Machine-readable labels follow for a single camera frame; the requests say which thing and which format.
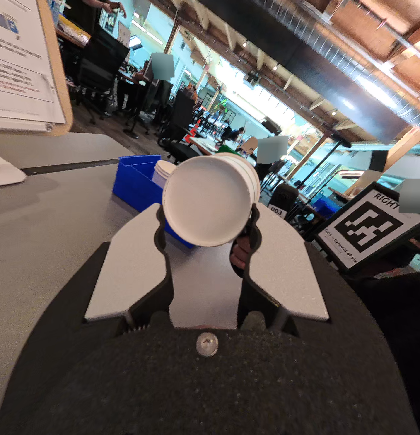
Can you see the white sign stand base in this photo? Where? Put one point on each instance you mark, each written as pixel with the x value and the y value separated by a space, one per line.
pixel 6 173

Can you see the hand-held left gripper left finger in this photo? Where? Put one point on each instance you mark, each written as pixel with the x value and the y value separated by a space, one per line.
pixel 128 272

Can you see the green banded white paper cup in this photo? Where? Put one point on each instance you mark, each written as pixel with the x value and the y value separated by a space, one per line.
pixel 162 173

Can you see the green plastic bin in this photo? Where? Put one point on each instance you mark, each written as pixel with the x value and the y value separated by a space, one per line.
pixel 230 149

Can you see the orange traffic cone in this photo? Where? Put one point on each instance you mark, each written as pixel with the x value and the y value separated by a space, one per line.
pixel 193 134

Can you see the silver ceiling air duct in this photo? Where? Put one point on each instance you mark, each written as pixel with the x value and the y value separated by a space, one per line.
pixel 393 95

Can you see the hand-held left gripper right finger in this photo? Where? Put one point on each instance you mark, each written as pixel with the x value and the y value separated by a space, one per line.
pixel 284 272

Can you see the printed instruction sheet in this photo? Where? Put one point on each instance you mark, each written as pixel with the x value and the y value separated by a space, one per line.
pixel 19 68

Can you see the nested stack of paper cups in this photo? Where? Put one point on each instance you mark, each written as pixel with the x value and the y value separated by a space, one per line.
pixel 203 200

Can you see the blue plastic bin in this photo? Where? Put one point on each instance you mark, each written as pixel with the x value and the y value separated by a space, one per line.
pixel 135 190

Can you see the person's right hand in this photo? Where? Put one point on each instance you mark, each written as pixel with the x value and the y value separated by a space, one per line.
pixel 240 255

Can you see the black office chair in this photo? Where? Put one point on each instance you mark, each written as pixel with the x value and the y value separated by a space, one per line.
pixel 182 112
pixel 101 64

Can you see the framed tag sign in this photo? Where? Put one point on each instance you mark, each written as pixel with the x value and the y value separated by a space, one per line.
pixel 366 227

